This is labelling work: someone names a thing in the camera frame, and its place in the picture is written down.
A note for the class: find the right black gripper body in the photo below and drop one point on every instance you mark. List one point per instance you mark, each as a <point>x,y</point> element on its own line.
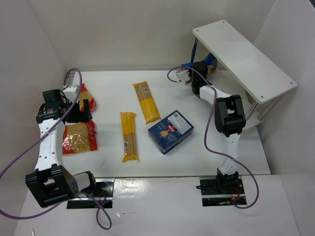
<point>201,68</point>

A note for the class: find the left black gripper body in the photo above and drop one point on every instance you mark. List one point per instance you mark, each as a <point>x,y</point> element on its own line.
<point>80,115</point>

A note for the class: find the blue orange pasta bag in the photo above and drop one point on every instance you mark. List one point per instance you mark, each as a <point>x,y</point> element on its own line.
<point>210,61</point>

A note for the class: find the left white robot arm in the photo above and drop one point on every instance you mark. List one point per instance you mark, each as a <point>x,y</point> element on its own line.
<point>51,183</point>

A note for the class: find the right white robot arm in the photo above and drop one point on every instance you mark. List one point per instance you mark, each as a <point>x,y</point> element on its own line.
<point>229,121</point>

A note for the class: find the dark blue pasta box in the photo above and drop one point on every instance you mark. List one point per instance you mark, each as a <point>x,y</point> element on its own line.
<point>170,131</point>

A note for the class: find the white two-tier shelf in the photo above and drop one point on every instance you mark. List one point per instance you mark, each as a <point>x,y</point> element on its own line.
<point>261,81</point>

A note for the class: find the red macaroni bag lower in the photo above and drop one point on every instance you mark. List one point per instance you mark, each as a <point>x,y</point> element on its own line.
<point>79,138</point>

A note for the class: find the red macaroni bag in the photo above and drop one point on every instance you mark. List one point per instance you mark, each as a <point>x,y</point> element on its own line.
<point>79,138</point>
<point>86,95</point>

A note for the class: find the red macaroni bag upper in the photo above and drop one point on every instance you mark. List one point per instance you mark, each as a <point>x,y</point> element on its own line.
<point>86,95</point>

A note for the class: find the yellow spaghetti pack left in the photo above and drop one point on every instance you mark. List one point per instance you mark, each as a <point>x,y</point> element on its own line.
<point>129,136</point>

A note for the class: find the yellow spaghetti pack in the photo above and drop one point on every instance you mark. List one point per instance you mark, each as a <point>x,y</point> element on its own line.
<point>129,136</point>
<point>146,102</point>

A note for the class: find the yellow spaghetti pack right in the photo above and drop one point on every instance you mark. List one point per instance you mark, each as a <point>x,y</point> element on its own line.
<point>146,102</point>

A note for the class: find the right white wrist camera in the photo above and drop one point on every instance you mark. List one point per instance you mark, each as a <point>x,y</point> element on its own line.
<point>183,76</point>

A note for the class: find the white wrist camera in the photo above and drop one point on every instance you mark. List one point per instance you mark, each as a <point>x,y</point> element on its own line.
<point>183,76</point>
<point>71,92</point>

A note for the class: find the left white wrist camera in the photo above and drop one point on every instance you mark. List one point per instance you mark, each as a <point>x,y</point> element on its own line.
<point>71,92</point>

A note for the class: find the aluminium rail left edge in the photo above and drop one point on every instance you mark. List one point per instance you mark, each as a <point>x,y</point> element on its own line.
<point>69,76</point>

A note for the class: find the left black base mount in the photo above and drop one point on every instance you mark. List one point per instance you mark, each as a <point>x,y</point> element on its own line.
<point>103,194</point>

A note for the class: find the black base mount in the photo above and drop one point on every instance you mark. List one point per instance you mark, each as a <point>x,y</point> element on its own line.
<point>214,194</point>
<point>103,194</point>

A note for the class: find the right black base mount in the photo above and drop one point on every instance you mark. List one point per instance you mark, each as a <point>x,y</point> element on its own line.
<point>214,194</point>

